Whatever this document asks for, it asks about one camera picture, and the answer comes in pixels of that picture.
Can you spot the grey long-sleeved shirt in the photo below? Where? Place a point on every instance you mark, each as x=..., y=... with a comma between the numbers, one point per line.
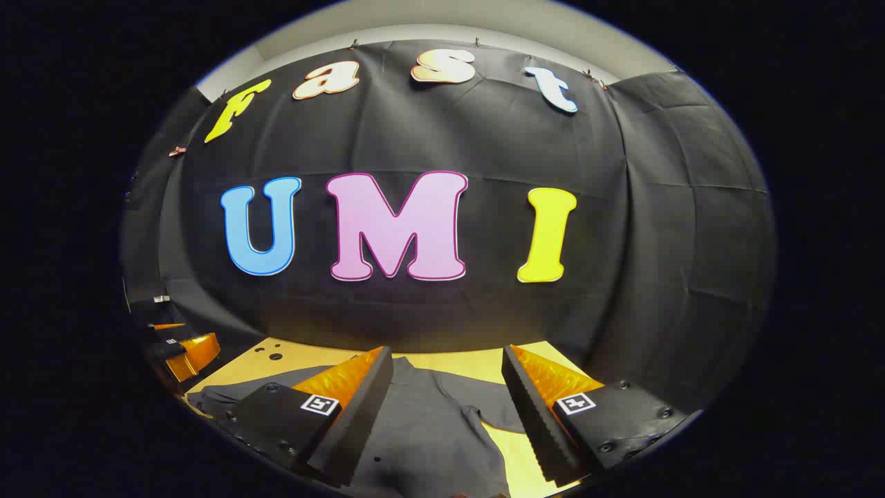
x=429, y=429

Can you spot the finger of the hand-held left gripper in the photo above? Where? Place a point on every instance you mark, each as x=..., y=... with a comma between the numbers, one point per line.
x=166, y=330
x=197, y=353

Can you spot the black backdrop cloth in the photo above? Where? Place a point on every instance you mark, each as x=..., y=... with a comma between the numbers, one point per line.
x=484, y=138

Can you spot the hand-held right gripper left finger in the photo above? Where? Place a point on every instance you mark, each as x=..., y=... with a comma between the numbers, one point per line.
x=359, y=415

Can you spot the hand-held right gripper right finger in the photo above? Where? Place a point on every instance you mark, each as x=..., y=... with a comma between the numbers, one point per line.
x=536, y=422

